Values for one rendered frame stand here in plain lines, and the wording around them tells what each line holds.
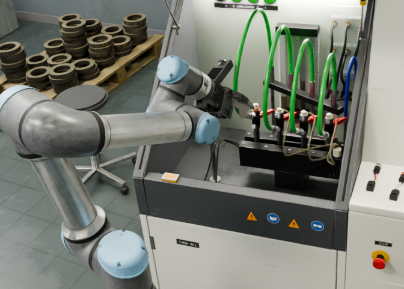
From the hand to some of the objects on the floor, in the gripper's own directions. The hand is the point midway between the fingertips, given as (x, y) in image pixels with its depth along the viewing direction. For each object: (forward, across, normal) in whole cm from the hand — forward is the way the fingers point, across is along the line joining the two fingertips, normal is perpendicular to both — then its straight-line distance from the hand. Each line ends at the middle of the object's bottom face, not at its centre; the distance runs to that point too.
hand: (241, 105), depth 186 cm
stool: (+107, -169, -11) cm, 200 cm away
